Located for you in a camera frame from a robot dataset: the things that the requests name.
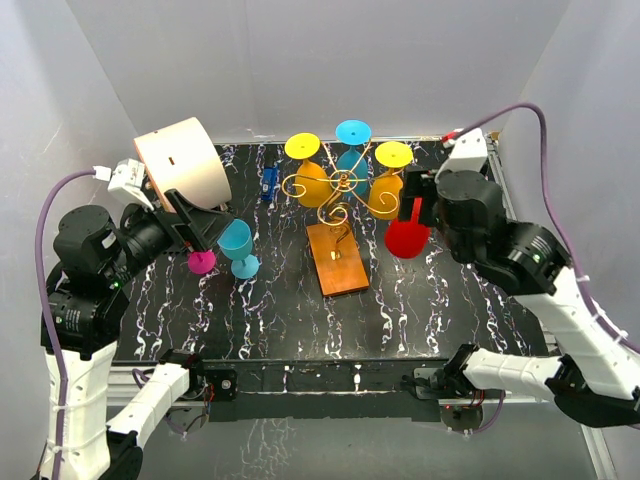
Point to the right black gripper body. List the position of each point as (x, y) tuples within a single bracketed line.
[(421, 182)]

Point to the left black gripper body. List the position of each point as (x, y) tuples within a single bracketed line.
[(181, 236)]

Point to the light blue wine glass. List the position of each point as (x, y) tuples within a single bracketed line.
[(236, 244)]

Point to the pink wine glass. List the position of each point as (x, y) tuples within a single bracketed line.
[(201, 263)]

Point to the red wine glass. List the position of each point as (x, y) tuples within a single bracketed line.
[(407, 239)]

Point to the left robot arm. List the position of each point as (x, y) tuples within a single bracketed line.
[(83, 302)]

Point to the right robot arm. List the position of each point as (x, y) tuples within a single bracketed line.
[(595, 379)]

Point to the yellow wine glass right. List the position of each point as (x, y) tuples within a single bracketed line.
[(384, 195)]

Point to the yellow wine glass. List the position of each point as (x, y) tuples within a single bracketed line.
[(310, 184), (384, 195)]

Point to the teal wine glass back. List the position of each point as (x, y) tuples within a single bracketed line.
[(354, 133)]

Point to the wooden rack base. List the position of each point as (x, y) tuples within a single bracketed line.
[(339, 266)]

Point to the yellow wine glass left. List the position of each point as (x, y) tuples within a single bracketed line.
[(310, 184)]

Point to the white cylindrical box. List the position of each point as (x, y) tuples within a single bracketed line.
[(182, 157)]

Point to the blue stapler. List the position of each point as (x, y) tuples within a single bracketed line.
[(268, 182)]

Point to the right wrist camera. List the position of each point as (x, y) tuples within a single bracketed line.
[(468, 152)]

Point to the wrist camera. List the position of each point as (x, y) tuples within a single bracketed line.
[(468, 152), (125, 182)]

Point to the gold wire glass rack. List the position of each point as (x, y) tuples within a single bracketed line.
[(336, 210)]

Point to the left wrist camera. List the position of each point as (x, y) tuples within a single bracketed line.
[(125, 182)]

